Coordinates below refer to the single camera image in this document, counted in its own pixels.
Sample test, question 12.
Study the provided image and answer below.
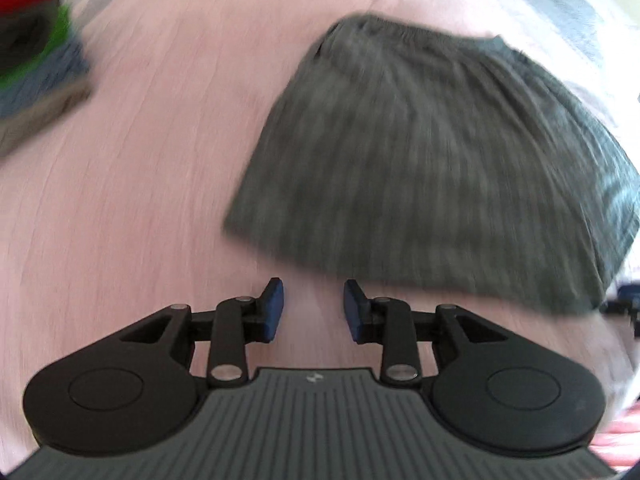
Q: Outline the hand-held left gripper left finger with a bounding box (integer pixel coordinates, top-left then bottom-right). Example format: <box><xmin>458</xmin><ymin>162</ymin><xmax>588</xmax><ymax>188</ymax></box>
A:
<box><xmin>119</xmin><ymin>277</ymin><xmax>285</xmax><ymax>389</ymax></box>

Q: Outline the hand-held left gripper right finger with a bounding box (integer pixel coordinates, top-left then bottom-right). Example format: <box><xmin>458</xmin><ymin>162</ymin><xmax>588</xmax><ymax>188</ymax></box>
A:
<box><xmin>343</xmin><ymin>278</ymin><xmax>507</xmax><ymax>387</ymax></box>

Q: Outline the grey checked garment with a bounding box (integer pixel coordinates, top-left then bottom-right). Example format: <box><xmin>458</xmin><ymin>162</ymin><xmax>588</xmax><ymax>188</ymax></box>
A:
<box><xmin>222</xmin><ymin>12</ymin><xmax>640</xmax><ymax>317</ymax></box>

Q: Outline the stack of folded clothes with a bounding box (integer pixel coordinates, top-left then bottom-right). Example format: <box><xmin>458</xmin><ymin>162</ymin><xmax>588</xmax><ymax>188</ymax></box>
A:
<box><xmin>0</xmin><ymin>41</ymin><xmax>92</xmax><ymax>122</ymax></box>

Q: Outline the pink striped clothing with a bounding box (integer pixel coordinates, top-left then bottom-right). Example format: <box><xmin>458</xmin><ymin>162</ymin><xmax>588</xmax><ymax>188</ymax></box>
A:
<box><xmin>589</xmin><ymin>402</ymin><xmax>640</xmax><ymax>467</ymax></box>

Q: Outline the pink grey striped blanket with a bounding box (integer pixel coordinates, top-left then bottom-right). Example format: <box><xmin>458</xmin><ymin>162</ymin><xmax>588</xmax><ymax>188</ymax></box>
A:
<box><xmin>0</xmin><ymin>0</ymin><xmax>640</xmax><ymax>466</ymax></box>

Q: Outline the tan folded garment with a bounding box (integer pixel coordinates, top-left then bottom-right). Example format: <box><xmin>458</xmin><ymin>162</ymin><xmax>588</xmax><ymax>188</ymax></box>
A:
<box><xmin>0</xmin><ymin>86</ymin><xmax>94</xmax><ymax>159</ymax></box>

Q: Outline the green folded garment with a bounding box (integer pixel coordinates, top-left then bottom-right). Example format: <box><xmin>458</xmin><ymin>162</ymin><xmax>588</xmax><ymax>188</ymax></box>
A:
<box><xmin>0</xmin><ymin>4</ymin><xmax>75</xmax><ymax>92</ymax></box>

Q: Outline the dark grey folded garment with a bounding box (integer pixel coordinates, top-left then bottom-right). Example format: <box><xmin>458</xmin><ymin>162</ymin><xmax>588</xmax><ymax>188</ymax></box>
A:
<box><xmin>0</xmin><ymin>9</ymin><xmax>60</xmax><ymax>75</ymax></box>

